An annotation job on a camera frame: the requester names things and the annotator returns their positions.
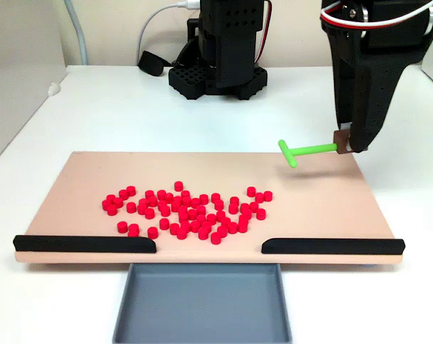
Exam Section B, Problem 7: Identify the green T pusher brown block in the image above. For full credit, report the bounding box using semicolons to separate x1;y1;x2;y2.
277;130;352;168

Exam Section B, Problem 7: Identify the peach flat work board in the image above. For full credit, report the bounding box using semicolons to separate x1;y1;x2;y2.
14;150;406;266

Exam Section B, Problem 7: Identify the black clamp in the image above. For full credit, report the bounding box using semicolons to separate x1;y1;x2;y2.
136;50;166;77

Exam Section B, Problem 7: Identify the grey shallow tray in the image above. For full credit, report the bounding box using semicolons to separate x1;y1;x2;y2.
111;263;293;344

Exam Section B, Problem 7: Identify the white red black servo cable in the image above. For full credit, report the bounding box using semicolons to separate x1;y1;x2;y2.
254;0;274;62
320;0;433;30

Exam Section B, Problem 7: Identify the black edge rail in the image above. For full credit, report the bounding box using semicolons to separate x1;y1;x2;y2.
261;237;406;256
12;234;157;254

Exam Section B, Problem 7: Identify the white USB cable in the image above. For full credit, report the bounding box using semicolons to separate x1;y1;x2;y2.
135;0;201;65

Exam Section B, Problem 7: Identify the pale grey hose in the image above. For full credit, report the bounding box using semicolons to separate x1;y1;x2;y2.
63;0;90;66

